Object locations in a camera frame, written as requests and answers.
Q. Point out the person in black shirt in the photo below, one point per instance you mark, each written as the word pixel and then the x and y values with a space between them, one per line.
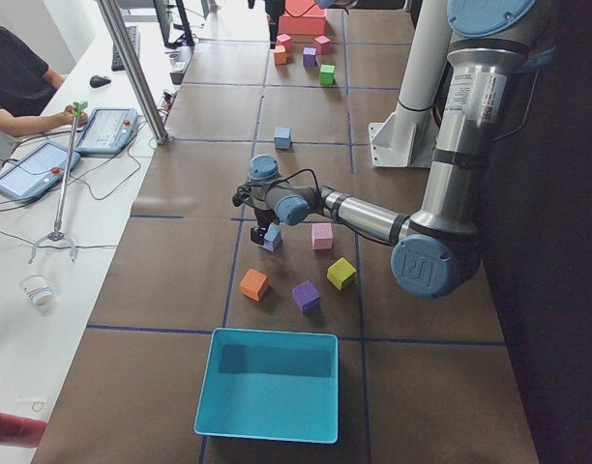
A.
pixel 27 85

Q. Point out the teach pendant near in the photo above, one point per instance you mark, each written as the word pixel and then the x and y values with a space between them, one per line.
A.
pixel 37 173

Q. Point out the teal plastic bin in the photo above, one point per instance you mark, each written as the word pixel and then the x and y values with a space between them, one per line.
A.
pixel 270 385

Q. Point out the red bottle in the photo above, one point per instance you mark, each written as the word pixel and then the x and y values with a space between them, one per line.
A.
pixel 21 432

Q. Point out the teach pendant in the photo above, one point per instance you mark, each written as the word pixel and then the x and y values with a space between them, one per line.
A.
pixel 107 131
pixel 37 173

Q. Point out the aluminium frame post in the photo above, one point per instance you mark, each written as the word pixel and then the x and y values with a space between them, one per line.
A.
pixel 117 30

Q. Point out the red foam block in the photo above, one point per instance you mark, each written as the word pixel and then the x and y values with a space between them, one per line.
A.
pixel 285 41

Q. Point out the paper cup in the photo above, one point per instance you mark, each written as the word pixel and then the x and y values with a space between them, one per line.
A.
pixel 37 289

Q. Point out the purple foam block right side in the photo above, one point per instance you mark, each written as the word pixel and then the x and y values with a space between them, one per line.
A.
pixel 309 57

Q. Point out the purple foam block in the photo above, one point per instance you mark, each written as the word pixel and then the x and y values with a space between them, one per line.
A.
pixel 306 296
pixel 309 57

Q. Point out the dark pink foam block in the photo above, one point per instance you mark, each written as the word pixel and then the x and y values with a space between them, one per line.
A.
pixel 322 44

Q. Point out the teach pendant far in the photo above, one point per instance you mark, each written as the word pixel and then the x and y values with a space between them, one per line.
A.
pixel 107 131

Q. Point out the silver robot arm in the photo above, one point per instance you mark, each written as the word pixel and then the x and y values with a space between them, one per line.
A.
pixel 323 5
pixel 462 58

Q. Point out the orange foam block right side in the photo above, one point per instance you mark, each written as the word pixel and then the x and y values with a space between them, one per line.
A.
pixel 280 55

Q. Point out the yellow foam block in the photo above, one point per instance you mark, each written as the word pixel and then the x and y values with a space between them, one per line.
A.
pixel 341 273

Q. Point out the purple foam block left side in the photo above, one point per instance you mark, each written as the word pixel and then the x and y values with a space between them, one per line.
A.
pixel 306 296

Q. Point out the light blue foam block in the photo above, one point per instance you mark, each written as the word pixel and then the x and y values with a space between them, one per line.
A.
pixel 282 138
pixel 273 240

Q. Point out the black monitor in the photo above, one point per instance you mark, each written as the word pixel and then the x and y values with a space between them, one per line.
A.
pixel 174 24

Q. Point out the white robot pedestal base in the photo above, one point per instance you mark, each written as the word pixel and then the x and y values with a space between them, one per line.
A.
pixel 407 137

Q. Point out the black computer mouse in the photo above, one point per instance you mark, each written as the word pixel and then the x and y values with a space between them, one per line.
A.
pixel 98 81

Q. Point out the green handled reacher grabber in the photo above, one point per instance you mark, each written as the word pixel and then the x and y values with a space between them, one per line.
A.
pixel 57 235

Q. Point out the light pink foam block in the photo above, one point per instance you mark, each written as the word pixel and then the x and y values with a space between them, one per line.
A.
pixel 322 236

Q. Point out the person's hand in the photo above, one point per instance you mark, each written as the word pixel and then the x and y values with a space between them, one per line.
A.
pixel 78 116

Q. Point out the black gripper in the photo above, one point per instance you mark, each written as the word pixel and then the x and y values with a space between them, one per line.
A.
pixel 274 19
pixel 262 216

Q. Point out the green foam block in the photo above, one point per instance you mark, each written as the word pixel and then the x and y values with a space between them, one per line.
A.
pixel 327 75

